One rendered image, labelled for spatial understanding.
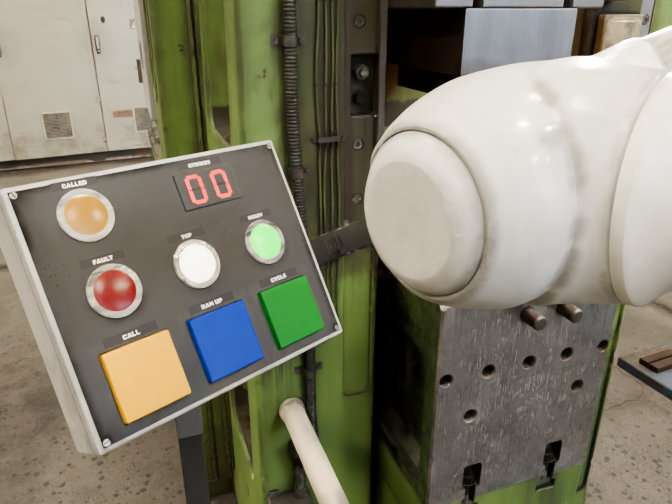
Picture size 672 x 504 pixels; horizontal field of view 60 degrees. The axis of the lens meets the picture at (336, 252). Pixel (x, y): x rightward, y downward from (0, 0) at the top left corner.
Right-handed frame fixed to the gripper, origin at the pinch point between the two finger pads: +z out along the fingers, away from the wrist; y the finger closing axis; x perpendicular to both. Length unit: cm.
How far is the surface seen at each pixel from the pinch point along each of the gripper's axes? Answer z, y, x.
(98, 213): 12.9, -18.7, 11.9
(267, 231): 12.9, 0.8, 4.7
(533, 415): 21, 50, -44
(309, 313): 12.5, 2.2, -7.1
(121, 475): 149, 10, -44
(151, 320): 13.2, -17.3, -0.7
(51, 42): 451, 162, 259
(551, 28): -8, 49, 20
